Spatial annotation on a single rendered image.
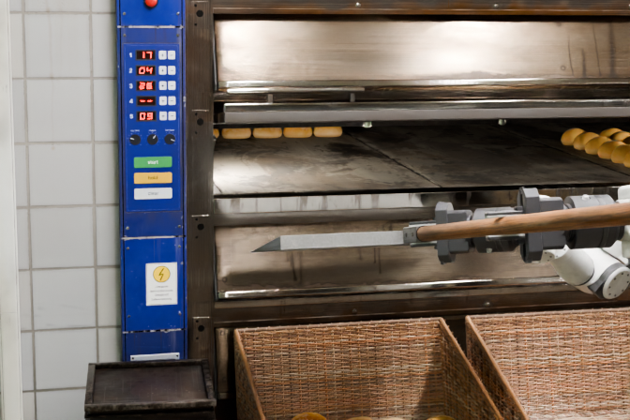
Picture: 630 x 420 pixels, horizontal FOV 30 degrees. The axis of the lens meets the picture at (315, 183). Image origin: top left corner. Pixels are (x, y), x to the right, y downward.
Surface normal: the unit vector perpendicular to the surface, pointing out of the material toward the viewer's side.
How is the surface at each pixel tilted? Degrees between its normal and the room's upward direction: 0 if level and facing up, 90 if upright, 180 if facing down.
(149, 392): 0
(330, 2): 90
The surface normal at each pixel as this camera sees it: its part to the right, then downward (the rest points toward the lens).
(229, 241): 0.22, -0.17
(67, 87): 0.22, 0.18
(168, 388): 0.01, -0.98
